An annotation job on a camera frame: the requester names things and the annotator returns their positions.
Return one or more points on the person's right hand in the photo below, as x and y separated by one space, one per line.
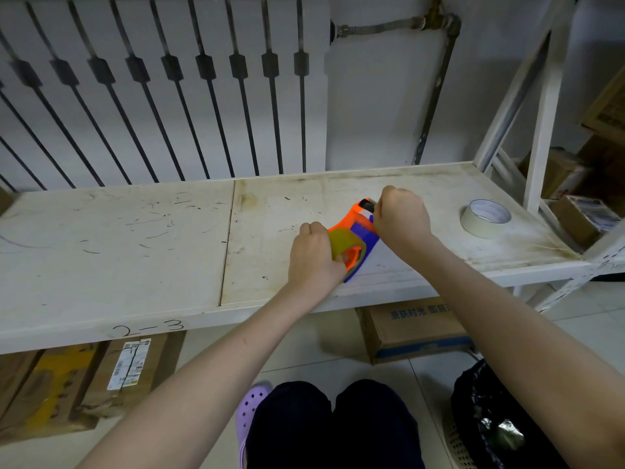
403 219

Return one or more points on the person's left hand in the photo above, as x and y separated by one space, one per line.
312 268

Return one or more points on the yellow tape roll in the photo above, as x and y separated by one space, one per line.
342 241

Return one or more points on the orange blue tape dispenser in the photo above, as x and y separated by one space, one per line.
363 234

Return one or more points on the white tape roll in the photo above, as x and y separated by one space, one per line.
473 229

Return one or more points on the person's right forearm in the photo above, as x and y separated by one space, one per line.
517 346

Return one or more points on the person's left forearm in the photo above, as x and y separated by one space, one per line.
205 385

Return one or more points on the person's left leg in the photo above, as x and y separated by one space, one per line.
288 427

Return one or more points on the person's leg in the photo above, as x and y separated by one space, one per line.
288 427
378 427

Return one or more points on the person's right leg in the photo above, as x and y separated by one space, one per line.
378 427

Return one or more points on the blue striped cardboard box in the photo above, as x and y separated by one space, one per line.
405 337

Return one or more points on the grey metal pipe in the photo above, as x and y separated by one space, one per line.
437 92

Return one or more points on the purple clog shoe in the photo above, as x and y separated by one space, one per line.
251 402

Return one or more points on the small brown cardboard box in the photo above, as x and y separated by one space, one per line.
556 170

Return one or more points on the small labelled cardboard parcel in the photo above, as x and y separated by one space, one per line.
569 219

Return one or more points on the white labelled long cardboard box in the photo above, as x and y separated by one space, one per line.
163 356

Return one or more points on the white radiator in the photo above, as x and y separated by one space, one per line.
202 117

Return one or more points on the white metal shelf rack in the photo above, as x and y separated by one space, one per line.
122 273

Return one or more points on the black bin bag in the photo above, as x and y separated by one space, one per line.
478 400

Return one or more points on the white perforated shelf rack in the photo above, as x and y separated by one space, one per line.
610 251

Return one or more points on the dark brown cardboard box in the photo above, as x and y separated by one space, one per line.
605 161

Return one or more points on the beige mesh waste basket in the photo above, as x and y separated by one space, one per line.
456 449

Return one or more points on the yellow taped cardboard box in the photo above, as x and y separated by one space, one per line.
53 385

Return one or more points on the plain brown cardboard box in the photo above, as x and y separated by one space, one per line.
4 200
14 380

